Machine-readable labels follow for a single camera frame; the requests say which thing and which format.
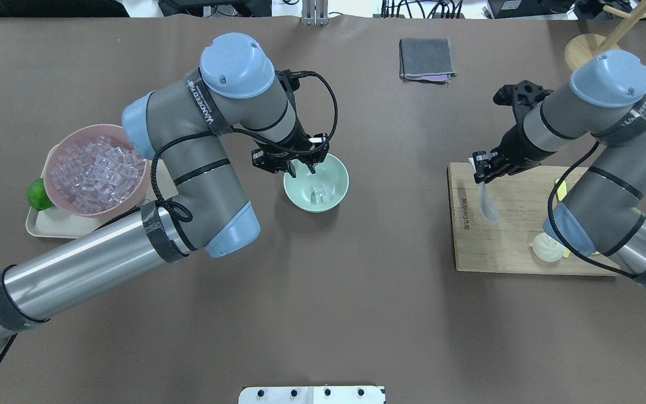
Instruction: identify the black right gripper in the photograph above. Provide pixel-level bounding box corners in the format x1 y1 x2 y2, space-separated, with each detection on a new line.
472 126 548 184

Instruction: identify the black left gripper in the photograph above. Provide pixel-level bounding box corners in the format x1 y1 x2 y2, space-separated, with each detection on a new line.
251 118 330 175

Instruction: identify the white ceramic spoon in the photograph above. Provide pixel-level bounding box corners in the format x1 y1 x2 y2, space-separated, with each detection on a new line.
477 182 500 223

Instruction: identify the single clear ice cube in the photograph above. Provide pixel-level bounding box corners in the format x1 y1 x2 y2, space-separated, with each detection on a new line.
311 185 327 204

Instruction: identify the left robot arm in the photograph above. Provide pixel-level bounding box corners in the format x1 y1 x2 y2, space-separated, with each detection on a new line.
0 33 333 350

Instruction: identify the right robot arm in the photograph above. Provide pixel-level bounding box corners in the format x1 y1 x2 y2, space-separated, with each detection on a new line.
472 49 646 289

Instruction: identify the mint green bowl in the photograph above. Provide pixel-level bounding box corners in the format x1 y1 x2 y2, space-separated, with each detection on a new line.
283 154 349 214

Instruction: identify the pink bowl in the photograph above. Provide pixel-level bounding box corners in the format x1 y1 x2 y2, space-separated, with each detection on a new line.
43 125 151 218

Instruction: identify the clear ice cubes pile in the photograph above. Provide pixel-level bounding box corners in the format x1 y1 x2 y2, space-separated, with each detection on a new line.
47 135 146 214

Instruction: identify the bamboo cutting board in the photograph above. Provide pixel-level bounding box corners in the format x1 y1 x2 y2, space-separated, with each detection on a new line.
447 163 612 277

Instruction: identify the yellow plastic knife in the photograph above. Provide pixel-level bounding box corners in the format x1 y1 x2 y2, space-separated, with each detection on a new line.
555 177 571 259

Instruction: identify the purple cloth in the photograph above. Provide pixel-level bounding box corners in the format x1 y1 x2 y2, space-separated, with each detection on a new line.
402 74 455 85

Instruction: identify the round wooden stand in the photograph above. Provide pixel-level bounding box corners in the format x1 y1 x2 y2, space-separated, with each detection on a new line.
564 1 646 71

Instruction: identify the cream rabbit tray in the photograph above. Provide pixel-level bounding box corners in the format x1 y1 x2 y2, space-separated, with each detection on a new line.
25 177 155 240

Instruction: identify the green lime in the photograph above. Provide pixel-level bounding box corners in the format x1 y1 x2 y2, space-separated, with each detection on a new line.
26 177 54 210

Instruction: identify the aluminium frame post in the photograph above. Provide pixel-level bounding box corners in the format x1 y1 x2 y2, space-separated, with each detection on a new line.
299 0 329 26

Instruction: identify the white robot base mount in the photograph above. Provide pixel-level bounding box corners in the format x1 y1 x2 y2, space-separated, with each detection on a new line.
238 384 387 403

